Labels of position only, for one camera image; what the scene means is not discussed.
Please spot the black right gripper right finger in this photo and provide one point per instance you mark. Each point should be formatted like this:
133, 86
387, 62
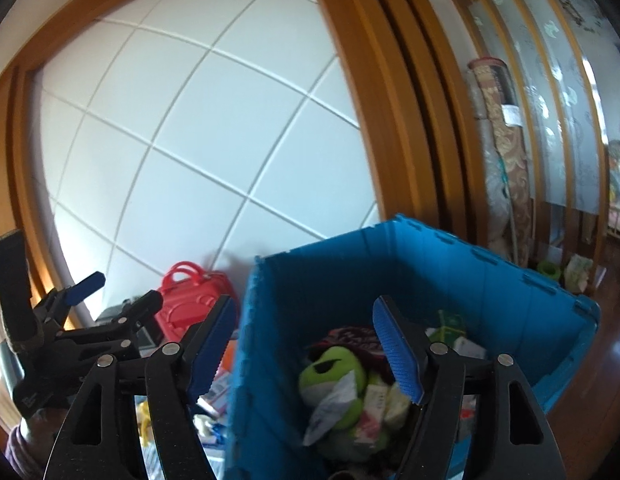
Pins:
511, 437

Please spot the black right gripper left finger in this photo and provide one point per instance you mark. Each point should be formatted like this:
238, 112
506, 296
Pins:
99, 438

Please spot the maroon white knitted cloth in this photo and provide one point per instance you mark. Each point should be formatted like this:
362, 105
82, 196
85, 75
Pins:
363, 342

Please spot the person left forearm patterned sleeve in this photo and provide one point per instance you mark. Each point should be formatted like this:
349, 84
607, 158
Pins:
20, 458

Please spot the person left hand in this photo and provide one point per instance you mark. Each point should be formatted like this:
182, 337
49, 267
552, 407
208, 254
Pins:
44, 424

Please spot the red plastic handbag case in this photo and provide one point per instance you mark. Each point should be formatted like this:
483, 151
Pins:
189, 292

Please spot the green frog plush toy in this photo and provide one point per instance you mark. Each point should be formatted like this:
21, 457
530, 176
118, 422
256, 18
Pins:
320, 378

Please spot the blue plastic storage crate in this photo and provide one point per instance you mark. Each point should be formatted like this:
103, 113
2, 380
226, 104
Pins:
481, 347

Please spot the rolled patterned carpet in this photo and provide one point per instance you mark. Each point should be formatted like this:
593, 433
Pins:
507, 181

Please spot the wooden glass partition screen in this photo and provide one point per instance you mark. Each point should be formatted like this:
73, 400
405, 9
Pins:
548, 47

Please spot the wooden door frame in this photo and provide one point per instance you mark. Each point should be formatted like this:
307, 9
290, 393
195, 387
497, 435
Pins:
416, 116

